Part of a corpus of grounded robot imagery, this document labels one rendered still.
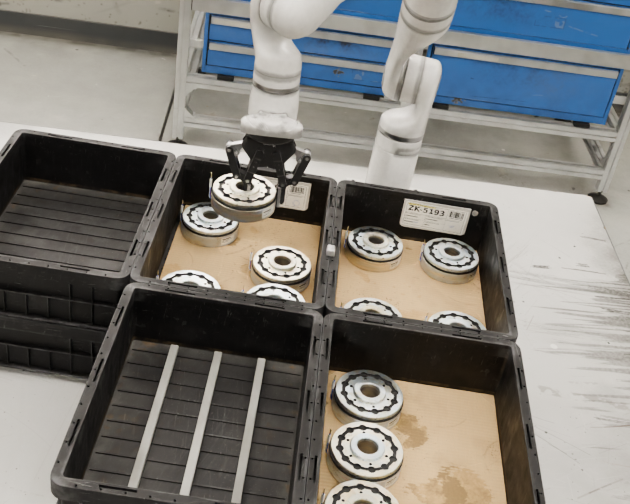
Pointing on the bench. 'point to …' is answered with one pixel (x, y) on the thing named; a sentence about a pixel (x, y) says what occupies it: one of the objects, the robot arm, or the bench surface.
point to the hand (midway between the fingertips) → (263, 194)
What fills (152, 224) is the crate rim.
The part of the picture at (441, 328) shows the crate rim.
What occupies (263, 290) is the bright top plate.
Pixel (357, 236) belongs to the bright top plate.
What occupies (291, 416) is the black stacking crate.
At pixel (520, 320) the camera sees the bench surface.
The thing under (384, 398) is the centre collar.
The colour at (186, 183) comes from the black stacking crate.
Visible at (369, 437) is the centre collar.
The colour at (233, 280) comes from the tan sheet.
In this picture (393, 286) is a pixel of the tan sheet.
